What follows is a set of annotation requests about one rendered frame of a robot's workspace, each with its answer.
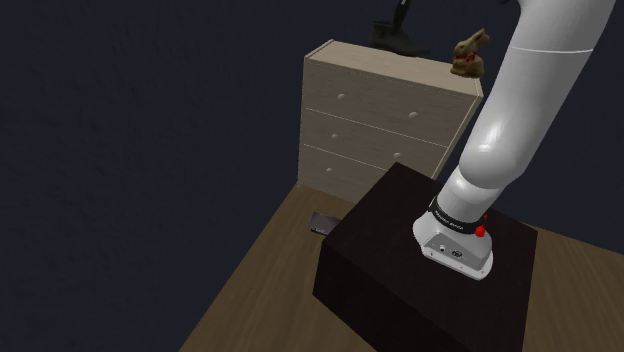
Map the light wooden chest of drawers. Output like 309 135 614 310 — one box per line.
296 38 485 205

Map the golden bunny figure red ribbon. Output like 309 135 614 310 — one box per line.
449 28 491 80

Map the dark robot stand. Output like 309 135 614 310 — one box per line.
311 162 539 352

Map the dark flat rectangular device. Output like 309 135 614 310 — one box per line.
306 211 343 237

